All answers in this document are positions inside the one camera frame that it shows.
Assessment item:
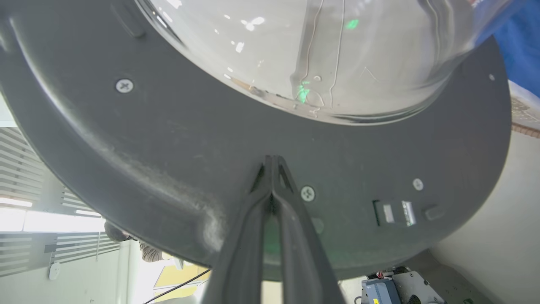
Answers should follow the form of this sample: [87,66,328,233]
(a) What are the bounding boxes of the yellow panel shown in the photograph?
[153,263,211,303]

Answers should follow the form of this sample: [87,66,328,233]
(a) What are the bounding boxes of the blue cloth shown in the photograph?
[477,0,540,98]

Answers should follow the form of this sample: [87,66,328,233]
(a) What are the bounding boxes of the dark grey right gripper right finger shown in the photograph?
[272,155,347,304]

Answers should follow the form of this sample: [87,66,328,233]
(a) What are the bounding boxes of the dark grey round base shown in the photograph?
[0,0,513,281]

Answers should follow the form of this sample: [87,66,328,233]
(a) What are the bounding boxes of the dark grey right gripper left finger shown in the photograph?
[202,155,274,304]

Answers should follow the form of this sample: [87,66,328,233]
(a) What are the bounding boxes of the person in patterned shirt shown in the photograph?
[104,221,174,263]

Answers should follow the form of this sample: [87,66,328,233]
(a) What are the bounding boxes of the thin black cable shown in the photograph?
[143,269,211,304]

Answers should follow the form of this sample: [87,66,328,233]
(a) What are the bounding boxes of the white window blinds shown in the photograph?
[0,127,123,277]

